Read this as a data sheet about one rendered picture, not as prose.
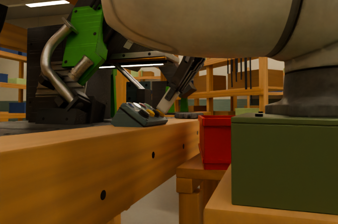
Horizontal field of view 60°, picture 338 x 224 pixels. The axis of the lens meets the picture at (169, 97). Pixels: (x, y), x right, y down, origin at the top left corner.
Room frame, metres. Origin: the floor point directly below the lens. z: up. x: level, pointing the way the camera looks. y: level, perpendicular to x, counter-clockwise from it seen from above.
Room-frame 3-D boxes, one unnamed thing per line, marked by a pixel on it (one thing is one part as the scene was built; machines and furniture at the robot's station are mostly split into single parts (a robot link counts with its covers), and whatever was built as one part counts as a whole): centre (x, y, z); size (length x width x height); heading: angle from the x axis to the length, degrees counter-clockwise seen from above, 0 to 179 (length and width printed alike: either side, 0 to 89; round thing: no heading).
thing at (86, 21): (0.94, 0.26, 1.17); 0.13 x 0.12 x 0.20; 161
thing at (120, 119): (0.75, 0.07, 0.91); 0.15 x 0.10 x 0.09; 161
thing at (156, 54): (1.07, 0.17, 1.11); 0.39 x 0.16 x 0.03; 71
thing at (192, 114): (1.27, -0.08, 0.91); 0.20 x 0.11 x 0.03; 159
